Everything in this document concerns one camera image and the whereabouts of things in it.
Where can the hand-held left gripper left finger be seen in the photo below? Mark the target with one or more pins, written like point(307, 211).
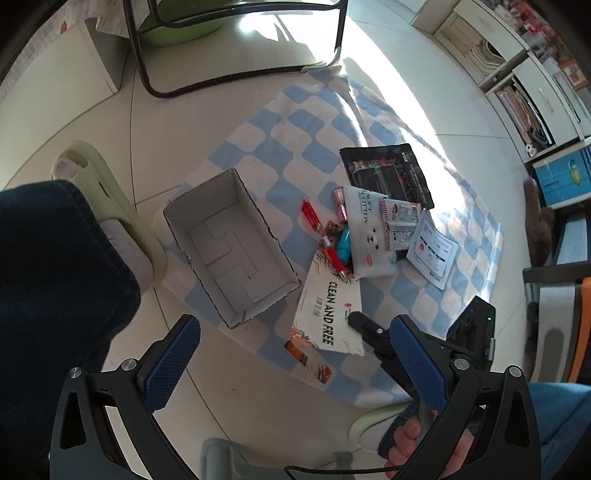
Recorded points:
point(173, 364)

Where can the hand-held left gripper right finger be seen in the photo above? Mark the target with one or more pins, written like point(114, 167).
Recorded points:
point(418, 364)

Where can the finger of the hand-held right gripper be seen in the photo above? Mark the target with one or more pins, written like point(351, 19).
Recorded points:
point(369, 330)

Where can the white wet wipes pack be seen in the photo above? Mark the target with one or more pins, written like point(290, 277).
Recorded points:
point(323, 314)

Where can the white blue-print leaflet packet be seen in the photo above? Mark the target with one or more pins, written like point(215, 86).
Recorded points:
point(431, 251)

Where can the clear snack packet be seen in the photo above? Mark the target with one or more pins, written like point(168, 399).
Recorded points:
point(399, 221)

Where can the printed cardboard box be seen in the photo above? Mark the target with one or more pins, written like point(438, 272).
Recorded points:
point(221, 249)

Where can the black printed packet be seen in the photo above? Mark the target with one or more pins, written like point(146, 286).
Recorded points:
point(406, 180)

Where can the person's right hand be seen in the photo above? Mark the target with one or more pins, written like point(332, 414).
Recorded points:
point(406, 443)

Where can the person's right green slipper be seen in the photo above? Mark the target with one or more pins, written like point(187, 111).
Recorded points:
point(369, 422)

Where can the person's green slipper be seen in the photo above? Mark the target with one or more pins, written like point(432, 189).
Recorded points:
point(369, 422)
point(111, 194)

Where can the grey orange office chair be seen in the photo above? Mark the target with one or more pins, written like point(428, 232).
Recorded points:
point(554, 323)

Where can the teal plastic clip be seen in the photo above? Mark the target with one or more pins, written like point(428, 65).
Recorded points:
point(344, 247)

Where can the red pen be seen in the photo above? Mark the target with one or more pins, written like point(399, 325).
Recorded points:
point(323, 235)

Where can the white bear tissue pack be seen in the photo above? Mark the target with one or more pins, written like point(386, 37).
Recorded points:
point(369, 221)

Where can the brown plush toy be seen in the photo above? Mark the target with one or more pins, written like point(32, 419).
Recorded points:
point(540, 221)

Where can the person's left grey sock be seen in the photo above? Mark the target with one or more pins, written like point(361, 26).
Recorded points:
point(124, 249)

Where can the person's right leg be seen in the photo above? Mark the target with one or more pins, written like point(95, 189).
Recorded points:
point(563, 424)

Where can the person's leg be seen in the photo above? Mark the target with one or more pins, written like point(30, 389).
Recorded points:
point(55, 300)
point(563, 424)

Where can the person's left leg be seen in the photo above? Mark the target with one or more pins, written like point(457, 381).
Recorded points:
point(55, 300)

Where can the blue drawer box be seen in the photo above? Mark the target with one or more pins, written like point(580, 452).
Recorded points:
point(558, 177)

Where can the person's left green slipper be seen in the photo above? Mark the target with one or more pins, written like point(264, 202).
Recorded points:
point(111, 194)

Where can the blue white checkered mat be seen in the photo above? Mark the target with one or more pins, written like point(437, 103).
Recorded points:
point(300, 129)

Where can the white shelf unit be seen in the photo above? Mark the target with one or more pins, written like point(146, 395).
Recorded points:
point(531, 69)

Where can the white low cabinet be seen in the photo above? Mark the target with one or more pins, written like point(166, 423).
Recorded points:
point(87, 64)

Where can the green plastic basin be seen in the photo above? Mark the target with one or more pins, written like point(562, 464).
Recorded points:
point(184, 32)

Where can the floral bed sheet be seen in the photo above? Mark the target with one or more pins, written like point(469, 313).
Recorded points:
point(51, 37)

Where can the black metal chair frame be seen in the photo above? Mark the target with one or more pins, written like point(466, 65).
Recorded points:
point(138, 60)

